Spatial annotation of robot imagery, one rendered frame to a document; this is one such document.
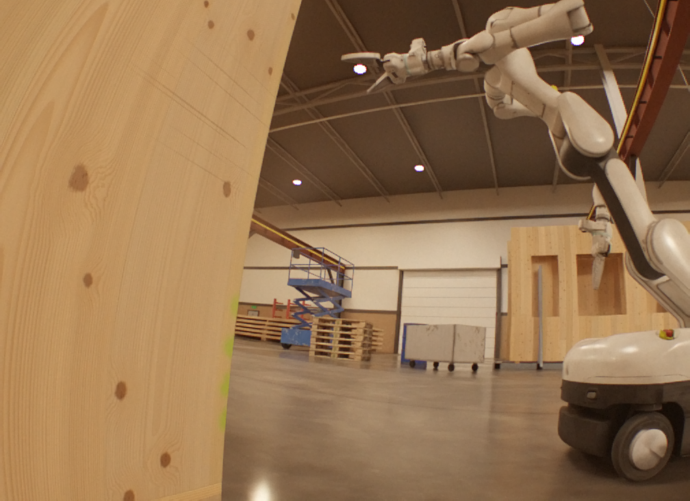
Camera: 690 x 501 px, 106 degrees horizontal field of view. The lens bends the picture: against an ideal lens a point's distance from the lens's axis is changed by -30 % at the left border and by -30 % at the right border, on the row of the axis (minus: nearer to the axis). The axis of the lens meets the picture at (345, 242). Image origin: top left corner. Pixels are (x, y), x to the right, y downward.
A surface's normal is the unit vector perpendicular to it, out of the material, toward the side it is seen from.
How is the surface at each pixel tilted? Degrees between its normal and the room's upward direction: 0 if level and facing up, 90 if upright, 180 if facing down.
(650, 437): 90
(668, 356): 89
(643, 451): 90
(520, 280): 90
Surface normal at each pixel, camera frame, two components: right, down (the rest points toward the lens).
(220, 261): 0.90, -0.04
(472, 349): 0.51, -0.18
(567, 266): -0.43, -0.28
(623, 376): -0.90, -0.18
